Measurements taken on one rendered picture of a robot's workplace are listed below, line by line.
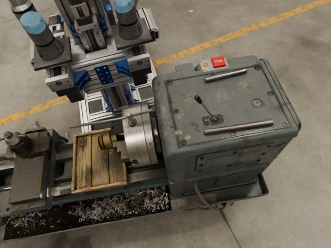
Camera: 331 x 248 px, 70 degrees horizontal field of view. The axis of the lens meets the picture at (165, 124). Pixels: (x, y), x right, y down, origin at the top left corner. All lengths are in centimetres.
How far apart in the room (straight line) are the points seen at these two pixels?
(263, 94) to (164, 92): 44
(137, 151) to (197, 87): 40
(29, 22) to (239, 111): 115
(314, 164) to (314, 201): 33
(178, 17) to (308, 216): 282
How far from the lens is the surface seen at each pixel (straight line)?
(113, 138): 119
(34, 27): 149
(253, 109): 108
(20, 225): 192
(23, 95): 330
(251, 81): 118
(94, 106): 251
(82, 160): 146
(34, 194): 141
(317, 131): 273
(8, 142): 139
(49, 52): 157
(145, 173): 135
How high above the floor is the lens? 213
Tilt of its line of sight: 60 degrees down
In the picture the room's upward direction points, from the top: 9 degrees counter-clockwise
